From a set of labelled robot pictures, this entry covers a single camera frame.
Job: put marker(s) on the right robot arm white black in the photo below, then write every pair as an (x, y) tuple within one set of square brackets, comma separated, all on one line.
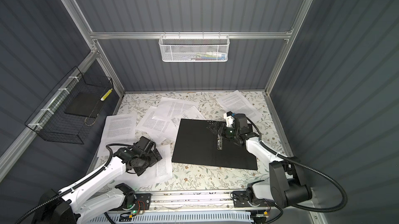
[(286, 186)]

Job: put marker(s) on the yellow green marker pen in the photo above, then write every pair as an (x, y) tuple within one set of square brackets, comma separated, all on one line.
[(106, 95)]

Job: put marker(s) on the aluminium front rail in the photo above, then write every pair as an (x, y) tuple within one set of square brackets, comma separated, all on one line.
[(203, 200)]

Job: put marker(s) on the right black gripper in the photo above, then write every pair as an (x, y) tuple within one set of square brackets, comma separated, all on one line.
[(219, 124)]

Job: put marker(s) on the black wire mesh basket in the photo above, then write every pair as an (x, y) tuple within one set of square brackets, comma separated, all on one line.
[(69, 115)]

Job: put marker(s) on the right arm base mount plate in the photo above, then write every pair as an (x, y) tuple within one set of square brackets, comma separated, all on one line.
[(245, 198)]

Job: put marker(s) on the printed paper sheet left edge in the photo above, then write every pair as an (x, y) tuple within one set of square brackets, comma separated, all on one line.
[(119, 129)]

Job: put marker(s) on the black pad in basket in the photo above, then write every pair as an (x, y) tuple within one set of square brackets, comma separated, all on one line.
[(85, 105)]

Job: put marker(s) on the printed paper sheet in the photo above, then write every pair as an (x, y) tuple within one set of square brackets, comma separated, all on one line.
[(160, 172), (157, 127), (175, 110), (235, 102)]

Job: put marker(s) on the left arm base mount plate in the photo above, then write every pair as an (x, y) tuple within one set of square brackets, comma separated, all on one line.
[(139, 202)]

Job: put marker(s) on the red folder black inside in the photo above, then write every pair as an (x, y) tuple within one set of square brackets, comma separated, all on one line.
[(197, 145)]

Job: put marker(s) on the white wire mesh basket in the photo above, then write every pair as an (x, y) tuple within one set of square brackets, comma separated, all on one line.
[(177, 49)]

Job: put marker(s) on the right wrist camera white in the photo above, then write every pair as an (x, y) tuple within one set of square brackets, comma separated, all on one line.
[(229, 119)]

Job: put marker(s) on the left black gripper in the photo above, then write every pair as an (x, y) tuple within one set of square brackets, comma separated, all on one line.
[(154, 159)]

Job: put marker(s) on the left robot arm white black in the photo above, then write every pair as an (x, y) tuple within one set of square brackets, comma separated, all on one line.
[(52, 209)]

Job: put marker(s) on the pens in white basket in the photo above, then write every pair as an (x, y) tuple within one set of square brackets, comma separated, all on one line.
[(208, 56)]

